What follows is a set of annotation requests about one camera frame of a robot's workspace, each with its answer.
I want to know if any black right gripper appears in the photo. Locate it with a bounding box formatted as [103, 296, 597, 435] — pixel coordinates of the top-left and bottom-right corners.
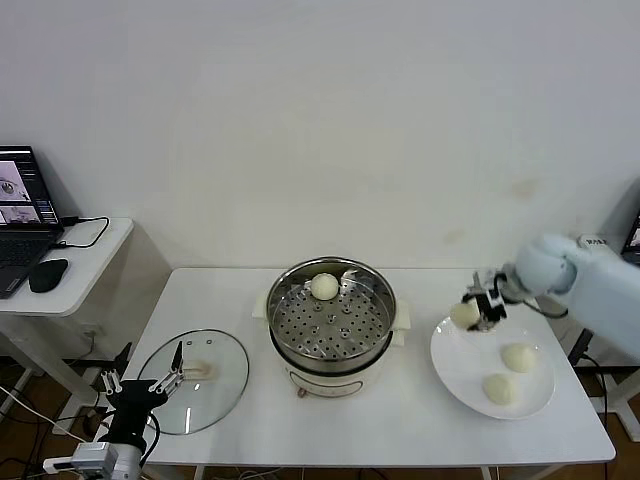
[459, 289, 511, 335]

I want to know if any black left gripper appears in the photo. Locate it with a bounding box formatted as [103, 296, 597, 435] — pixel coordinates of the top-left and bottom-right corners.
[97, 340, 185, 445]

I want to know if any white steamed baozi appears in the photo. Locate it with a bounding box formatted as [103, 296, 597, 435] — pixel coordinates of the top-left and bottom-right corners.
[449, 301, 482, 330]
[501, 342, 539, 375]
[481, 372, 517, 406]
[310, 272, 340, 302]

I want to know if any round glass pot lid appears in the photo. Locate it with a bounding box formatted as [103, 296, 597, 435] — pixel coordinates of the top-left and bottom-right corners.
[135, 327, 251, 435]

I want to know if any stainless steel steamer basket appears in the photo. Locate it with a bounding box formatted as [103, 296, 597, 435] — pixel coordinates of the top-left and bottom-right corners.
[252, 256, 416, 364]

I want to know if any white round plate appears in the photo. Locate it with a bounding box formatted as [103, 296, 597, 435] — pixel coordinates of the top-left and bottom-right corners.
[429, 312, 556, 421]

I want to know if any white side table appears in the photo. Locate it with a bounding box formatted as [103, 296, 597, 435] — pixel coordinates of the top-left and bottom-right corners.
[574, 232, 640, 444]
[0, 216, 136, 419]

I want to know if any black computer mouse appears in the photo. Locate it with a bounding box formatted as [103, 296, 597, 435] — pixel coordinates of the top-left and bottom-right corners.
[28, 258, 70, 294]

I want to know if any cream electric cooker pot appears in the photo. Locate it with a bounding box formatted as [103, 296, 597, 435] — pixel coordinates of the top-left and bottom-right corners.
[268, 324, 409, 401]

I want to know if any black open laptop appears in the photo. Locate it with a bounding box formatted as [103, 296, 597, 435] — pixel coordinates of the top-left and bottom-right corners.
[0, 144, 67, 300]
[621, 209, 640, 261]

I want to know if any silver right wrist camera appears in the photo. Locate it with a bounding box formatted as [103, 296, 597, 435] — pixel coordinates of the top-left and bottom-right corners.
[471, 268, 516, 304]

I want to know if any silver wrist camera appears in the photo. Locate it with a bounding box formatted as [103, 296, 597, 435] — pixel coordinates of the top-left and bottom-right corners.
[43, 441, 119, 475]
[471, 268, 516, 304]

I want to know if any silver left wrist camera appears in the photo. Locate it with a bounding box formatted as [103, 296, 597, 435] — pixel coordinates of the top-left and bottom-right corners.
[43, 441, 119, 475]

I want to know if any black power adapter cable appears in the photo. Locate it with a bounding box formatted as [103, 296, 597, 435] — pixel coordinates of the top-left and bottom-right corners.
[568, 327, 609, 426]

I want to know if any white floor cable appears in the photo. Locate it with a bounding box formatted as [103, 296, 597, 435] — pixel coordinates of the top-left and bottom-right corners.
[0, 384, 94, 446]

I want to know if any black laptop cable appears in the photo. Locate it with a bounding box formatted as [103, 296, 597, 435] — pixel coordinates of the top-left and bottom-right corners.
[53, 214, 111, 250]

